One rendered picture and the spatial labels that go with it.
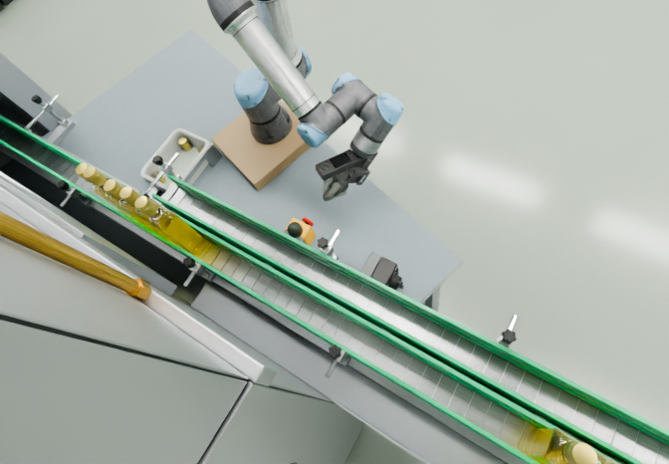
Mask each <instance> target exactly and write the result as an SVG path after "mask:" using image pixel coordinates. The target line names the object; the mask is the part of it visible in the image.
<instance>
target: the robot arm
mask: <svg viewBox="0 0 669 464"><path fill-rule="evenodd" d="M253 1H254V3H253V2H252V1H251V0H207V4H208V6H209V9H210V11H211V14H212V16H213V18H214V19H215V21H216V22H217V24H218V25H219V27H220V28H221V29H222V30H223V32H224V33H226V34H231V35H232V36H233V38H234V39H235V40H236V41H237V43H238V44H239V45H240V46H241V48H242V49H243V50H244V52H245V53H246V54H247V55H248V57H249V58H250V59H251V60H252V62H253V63H254V64H255V65H256V67H257V68H251V70H250V69H247V70H245V71H244V72H242V73H241V74H240V75H239V76H238V78H237V79H236V81H235V84H234V94H235V96H236V98H237V102H238V103H239V105H240V106H241V107H242V109H243V111H244V112H245V114H246V116H247V118H248V119H249V124H250V132H251V133H252V135H253V137H254V138H255V139H256V140H257V141H258V142H260V143H263V144H273V143H277V142H279V141H281V140H283V139H284V138H285V137H286V136H287V135H288V134H289V133H290V131H291V129H292V125H293V122H292V119H291V117H290V114H289V113H288V112H287V111H286V110H285V109H284V108H283V107H282V106H280V105H279V100H280V99H282V100H283V101H284V102H285V104H286V105H287V106H288V107H289V109H290V110H291V111H292V112H293V114H294V115H295V116H296V117H297V119H298V120H299V121H300V124H299V125H298V127H297V132H298V134H299V135H300V137H301V139H302V140H303V141H304V142H305V143H306V144H307V145H309V146H311V147H318V146H319V145H321V144H322V143H323V142H324V141H325V140H327V139H329V137H330V136H331V135H332V134H333V133H335V132H336V131H337V130H338V129H339V128H340V127H341V126H342V125H343V124H344V123H346V122H347V121H348V120H349V119H350V118H351V117H352V116H354V115H356V116H358V117H359V118H360V119H362V120H363V122H362V124H361V126H360V127H359V129H358V131H357V132H356V134H355V136H354V137H353V139H352V141H351V143H350V148H351V149H352V150H351V149H348V150H346V151H344V152H342V153H340V154H337V155H335V156H333V157H331V158H329V159H327V160H324V161H322V162H320V163H318V164H316V172H317V173H318V175H319V176H320V177H321V179H322V180H323V181H324V189H323V200H324V201H330V200H332V199H334V198H336V197H340V196H344V195H346V193H347V191H346V190H347V189H348V184H349V183H356V185H362V184H363V183H364V181H365V180H366V179H367V177H368V176H369V174H370V171H369V169H368V167H369V166H370V165H371V163H372V162H373V160H374V159H375V157H376V156H377V155H378V152H377V151H378V149H379V148H380V147H381V145H382V144H383V142H384V140H385V139H386V137H387V136H388V135H389V133H390V132H391V130H392V129H393V128H394V126H395V125H396V124H397V122H398V120H399V118H400V117H401V115H402V114H403V112H404V106H403V104H402V102H401V101H400V100H399V99H397V98H395V97H394V96H393V95H391V94H388V93H383V94H381V95H380V96H378V95H377V94H376V93H374V92H373V91H372V90H371V89H370V88H369V87H367V86H366V85H365V84H364V83H363V82H362V80H360V79H358V78H357V77H356V76H354V75H353V74H351V73H344V74H342V75H341V76H339V77H338V78H337V80H336V81H335V82H334V84H333V87H332V94H333V96H331V97H330V98H329V99H328V100H327V101H326V102H325V103H322V102H321V101H320V99H319V98H318V96H317V95H316V94H315V92H314V91H313V90H312V88H311V87H310V86H309V84H308V83H307V82H306V77H307V76H308V75H309V74H310V73H311V70H312V63H311V60H310V58H309V57H308V53H307V52H306V50H305V49H304V48H303V47H302V46H301V45H299V44H298V43H295V39H294V34H293V29H292V24H291V19H290V14H289V9H288V4H287V0H253ZM254 4H255V5H254ZM256 11H257V15H258V16H257V15H256ZM364 176H365V179H364V180H363V181H361V180H362V178H363V177H364Z"/></svg>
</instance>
